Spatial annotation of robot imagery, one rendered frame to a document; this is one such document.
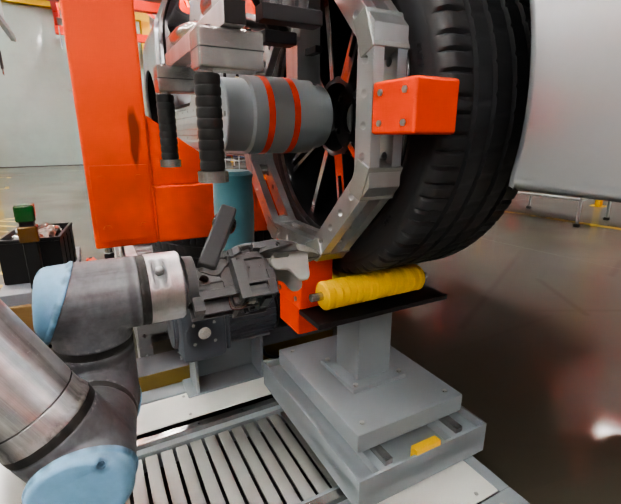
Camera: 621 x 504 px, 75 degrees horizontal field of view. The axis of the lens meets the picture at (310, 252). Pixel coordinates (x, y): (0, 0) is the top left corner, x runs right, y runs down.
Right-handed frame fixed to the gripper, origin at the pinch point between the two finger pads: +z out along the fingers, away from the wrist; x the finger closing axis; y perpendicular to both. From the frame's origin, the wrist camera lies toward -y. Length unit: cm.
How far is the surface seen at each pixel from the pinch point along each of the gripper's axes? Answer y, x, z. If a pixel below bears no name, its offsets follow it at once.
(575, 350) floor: 28, -61, 131
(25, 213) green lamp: -41, -41, -44
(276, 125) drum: -24.5, 2.9, 1.0
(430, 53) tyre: -15.7, 25.5, 15.3
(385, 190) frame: -3.7, 10.0, 10.7
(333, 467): 32, -40, 9
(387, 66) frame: -17.9, 21.3, 11.3
